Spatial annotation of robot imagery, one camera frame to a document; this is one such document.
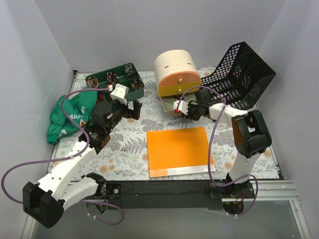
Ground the grey bottom drawer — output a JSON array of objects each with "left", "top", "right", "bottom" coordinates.
[{"left": 161, "top": 93, "right": 196, "bottom": 117}]

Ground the cream round drawer cabinet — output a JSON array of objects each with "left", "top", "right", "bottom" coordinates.
[{"left": 154, "top": 50, "right": 198, "bottom": 85}]

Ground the black mesh file basket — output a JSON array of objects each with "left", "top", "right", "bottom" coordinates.
[{"left": 201, "top": 41, "right": 276, "bottom": 110}]

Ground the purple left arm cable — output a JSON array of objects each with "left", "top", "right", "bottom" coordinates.
[{"left": 1, "top": 86, "right": 125, "bottom": 226}]

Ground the orange folder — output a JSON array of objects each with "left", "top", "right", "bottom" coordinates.
[{"left": 147, "top": 126, "right": 209, "bottom": 178}]

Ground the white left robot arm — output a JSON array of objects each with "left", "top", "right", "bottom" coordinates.
[{"left": 22, "top": 100, "right": 143, "bottom": 228}]

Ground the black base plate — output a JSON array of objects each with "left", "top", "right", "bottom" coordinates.
[{"left": 106, "top": 180, "right": 255, "bottom": 210}]

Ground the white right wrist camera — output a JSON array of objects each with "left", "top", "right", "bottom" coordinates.
[{"left": 173, "top": 100, "right": 188, "bottom": 115}]

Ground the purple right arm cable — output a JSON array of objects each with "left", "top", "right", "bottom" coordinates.
[{"left": 178, "top": 86, "right": 260, "bottom": 217}]

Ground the green compartment organizer box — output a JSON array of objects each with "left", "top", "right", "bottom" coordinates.
[{"left": 85, "top": 63, "right": 144, "bottom": 102}]

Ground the green cloth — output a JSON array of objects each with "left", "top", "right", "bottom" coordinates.
[{"left": 46, "top": 91, "right": 98, "bottom": 144}]

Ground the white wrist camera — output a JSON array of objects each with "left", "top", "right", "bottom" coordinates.
[
  {"left": 173, "top": 100, "right": 188, "bottom": 115},
  {"left": 108, "top": 84, "right": 129, "bottom": 104}
]

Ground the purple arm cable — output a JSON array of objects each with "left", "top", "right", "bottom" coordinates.
[
  {"left": 1, "top": 86, "right": 125, "bottom": 226},
  {"left": 178, "top": 86, "right": 260, "bottom": 217}
]

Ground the orange drawer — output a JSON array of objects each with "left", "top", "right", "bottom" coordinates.
[{"left": 158, "top": 71, "right": 201, "bottom": 87}]

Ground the aluminium frame rail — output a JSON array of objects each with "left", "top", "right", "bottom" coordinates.
[{"left": 22, "top": 180, "right": 311, "bottom": 239}]

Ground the yellow drawer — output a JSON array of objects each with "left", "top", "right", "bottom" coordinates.
[{"left": 158, "top": 83, "right": 199, "bottom": 97}]

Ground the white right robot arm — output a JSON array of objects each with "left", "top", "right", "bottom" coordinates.
[{"left": 174, "top": 86, "right": 272, "bottom": 198}]

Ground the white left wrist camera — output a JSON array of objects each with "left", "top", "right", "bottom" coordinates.
[{"left": 108, "top": 84, "right": 129, "bottom": 104}]

